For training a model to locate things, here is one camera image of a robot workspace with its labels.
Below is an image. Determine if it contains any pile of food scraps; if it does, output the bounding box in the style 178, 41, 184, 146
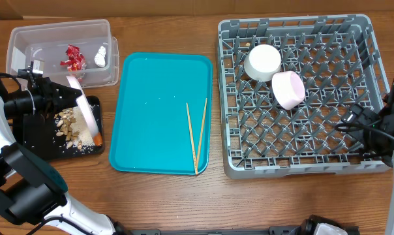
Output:
53, 106, 96, 152

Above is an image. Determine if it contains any white plate with food scraps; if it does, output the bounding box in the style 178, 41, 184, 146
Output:
67, 76, 99, 138

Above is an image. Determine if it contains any red foil wrapper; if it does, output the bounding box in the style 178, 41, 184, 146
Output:
60, 44, 87, 82

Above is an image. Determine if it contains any white wrapper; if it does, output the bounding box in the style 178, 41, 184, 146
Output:
94, 46, 106, 68

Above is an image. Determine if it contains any orange carrot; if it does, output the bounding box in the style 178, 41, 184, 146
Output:
93, 132, 103, 146

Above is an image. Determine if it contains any white bowl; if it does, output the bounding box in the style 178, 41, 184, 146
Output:
244, 44, 281, 82

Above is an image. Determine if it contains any wooden chopstick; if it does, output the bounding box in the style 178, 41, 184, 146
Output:
186, 102, 198, 176
196, 97, 207, 169

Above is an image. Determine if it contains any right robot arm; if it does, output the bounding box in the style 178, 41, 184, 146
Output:
335, 79, 394, 235

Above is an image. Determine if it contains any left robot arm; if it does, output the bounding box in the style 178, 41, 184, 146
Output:
0, 70, 129, 234

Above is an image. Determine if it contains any grey dishwasher rack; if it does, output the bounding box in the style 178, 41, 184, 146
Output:
217, 14, 389, 179

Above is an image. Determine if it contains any black plastic tray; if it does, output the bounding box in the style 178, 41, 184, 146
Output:
11, 95, 105, 163

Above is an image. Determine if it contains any clear plastic bin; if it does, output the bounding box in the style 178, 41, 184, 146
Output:
6, 19, 119, 89

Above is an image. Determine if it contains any teal serving tray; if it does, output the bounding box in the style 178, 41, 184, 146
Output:
109, 52, 213, 176

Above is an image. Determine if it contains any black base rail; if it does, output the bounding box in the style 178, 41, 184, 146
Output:
130, 223, 360, 235

